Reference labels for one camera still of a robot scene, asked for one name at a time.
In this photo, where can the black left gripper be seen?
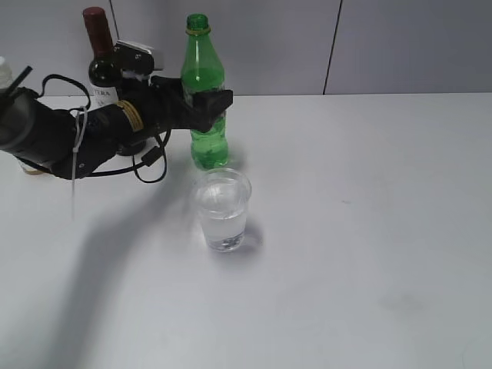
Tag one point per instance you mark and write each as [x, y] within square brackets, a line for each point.
[157, 104]

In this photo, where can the transparent plastic cup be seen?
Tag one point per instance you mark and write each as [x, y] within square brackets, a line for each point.
[220, 198]

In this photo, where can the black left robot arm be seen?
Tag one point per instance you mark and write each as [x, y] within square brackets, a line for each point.
[73, 143]

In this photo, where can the dark red wine bottle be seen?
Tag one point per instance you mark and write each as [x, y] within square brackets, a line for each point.
[103, 72]

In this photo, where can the white zip tie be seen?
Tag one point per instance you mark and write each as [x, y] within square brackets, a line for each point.
[81, 119]

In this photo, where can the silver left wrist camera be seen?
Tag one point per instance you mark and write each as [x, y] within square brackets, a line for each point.
[136, 60]

